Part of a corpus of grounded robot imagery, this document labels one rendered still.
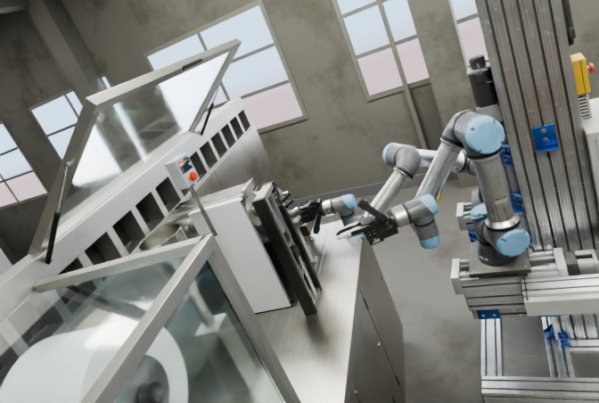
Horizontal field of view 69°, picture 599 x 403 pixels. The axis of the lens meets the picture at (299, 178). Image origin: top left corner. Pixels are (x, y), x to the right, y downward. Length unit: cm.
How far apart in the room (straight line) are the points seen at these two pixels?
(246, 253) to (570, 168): 130
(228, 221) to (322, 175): 313
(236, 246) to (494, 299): 109
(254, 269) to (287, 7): 304
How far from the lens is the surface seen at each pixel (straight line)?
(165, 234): 151
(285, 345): 177
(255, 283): 190
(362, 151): 457
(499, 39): 176
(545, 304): 189
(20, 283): 138
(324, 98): 447
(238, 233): 178
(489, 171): 160
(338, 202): 206
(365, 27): 419
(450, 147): 167
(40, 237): 142
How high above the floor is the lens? 197
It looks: 19 degrees down
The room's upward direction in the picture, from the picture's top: 23 degrees counter-clockwise
